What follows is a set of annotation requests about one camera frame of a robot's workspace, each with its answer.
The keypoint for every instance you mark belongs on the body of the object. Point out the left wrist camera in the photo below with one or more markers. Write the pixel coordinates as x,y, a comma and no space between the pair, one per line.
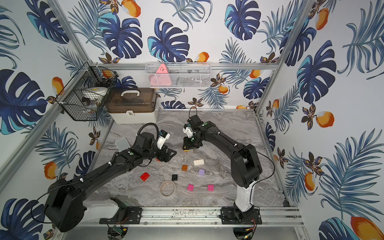
162,137

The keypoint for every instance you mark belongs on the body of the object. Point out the red 2x2 lego brick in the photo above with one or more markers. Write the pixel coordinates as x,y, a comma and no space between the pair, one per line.
145,176

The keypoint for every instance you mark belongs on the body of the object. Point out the pink 2x2 lego brick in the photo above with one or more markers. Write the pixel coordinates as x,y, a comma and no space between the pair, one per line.
190,188

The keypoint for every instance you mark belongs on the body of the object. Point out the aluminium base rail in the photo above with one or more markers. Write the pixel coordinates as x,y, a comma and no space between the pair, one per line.
198,217

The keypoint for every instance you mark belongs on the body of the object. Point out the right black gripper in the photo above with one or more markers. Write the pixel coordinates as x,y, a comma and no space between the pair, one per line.
188,145

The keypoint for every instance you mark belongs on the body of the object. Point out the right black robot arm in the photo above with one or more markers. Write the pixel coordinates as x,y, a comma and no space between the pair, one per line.
246,168

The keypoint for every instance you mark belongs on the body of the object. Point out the white 2x4 lego brick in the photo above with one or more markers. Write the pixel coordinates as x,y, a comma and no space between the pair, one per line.
199,162

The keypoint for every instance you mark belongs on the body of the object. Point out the orange 2x2 lego brick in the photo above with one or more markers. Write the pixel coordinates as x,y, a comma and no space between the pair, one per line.
184,167

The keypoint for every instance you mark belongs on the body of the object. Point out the black wire basket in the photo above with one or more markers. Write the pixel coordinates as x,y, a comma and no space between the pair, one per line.
83,98

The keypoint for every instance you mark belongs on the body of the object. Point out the lilac 2x2 lego brick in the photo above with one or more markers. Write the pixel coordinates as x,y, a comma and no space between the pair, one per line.
201,172

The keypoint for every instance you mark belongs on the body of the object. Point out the brown lid storage box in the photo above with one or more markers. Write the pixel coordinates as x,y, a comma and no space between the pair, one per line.
132,106

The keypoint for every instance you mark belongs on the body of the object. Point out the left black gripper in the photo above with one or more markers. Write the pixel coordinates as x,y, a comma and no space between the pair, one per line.
165,153

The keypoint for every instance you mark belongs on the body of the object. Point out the tape roll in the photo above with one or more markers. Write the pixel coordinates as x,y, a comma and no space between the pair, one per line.
167,189

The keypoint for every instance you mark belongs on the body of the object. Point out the white bowl in basket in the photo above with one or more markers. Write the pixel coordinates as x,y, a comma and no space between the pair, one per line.
96,92

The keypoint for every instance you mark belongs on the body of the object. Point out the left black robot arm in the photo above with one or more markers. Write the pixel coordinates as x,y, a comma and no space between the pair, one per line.
64,205

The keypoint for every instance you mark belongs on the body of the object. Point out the grey square card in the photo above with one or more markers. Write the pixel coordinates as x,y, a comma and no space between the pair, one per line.
122,144

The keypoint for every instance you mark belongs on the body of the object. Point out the pink triangle object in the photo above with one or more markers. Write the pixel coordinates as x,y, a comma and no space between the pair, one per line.
161,78

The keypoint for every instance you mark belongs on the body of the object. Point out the clear wall shelf basket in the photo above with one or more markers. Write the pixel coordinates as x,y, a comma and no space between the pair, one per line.
184,75

